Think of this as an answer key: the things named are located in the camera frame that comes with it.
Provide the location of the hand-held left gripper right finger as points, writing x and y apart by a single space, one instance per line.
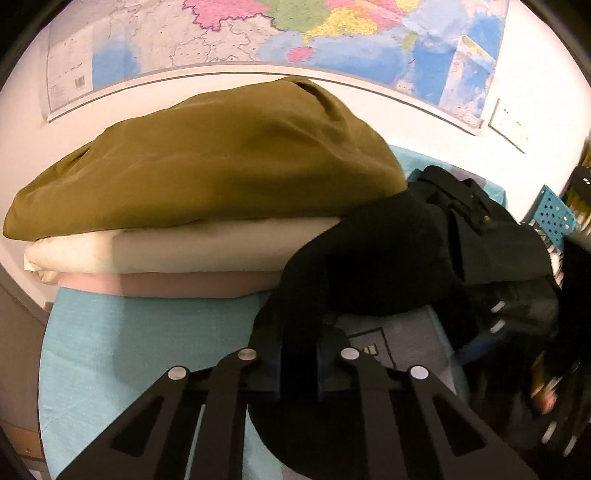
364 383

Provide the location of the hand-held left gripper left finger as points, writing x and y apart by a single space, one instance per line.
231 383

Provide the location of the olive garment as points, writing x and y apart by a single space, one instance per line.
207 161

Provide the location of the pink garment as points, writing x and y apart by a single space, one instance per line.
184 284

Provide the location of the white wall socket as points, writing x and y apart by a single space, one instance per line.
502 115
521 134

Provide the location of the blue perforated plastic rack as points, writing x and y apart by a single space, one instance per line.
554 214

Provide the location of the cream garment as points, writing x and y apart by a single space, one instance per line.
161 249

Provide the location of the teal and grey bed sheet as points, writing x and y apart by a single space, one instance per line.
115 346

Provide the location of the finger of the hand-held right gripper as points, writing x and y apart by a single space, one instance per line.
473 350

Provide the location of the grey wooden door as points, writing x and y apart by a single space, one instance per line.
18 360

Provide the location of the colourful wall map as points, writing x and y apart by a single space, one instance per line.
323 27

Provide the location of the black garment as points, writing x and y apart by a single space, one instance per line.
369 267

